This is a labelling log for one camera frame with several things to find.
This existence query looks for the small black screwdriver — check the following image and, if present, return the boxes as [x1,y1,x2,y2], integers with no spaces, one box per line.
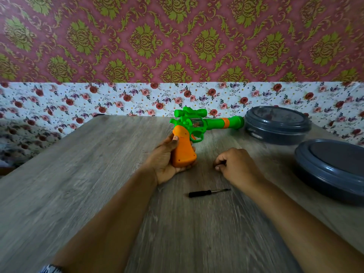
[188,188,231,198]

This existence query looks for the person's right forearm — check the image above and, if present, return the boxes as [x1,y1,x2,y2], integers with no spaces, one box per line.
[245,179,364,273]

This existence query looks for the patterned sleeve cuff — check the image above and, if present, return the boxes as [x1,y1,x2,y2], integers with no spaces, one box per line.
[38,264,66,273]

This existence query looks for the grey round container lid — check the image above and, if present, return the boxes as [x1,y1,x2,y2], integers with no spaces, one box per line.
[294,139,364,206]

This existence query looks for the floral patterned cloth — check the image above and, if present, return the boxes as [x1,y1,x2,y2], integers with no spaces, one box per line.
[0,81,364,168]

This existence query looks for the grey round container with clear lid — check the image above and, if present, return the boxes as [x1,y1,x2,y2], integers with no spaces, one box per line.
[244,106,312,145]

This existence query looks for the person's left hand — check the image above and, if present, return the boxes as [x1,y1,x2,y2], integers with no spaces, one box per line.
[146,133,197,185]

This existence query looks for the person's left forearm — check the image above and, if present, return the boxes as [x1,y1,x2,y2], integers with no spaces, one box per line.
[51,165,158,273]

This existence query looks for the green and orange toy gun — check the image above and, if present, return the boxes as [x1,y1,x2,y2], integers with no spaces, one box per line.
[170,106,245,168]

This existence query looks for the person's right hand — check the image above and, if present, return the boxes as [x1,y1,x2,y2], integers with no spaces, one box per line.
[213,148,263,191]

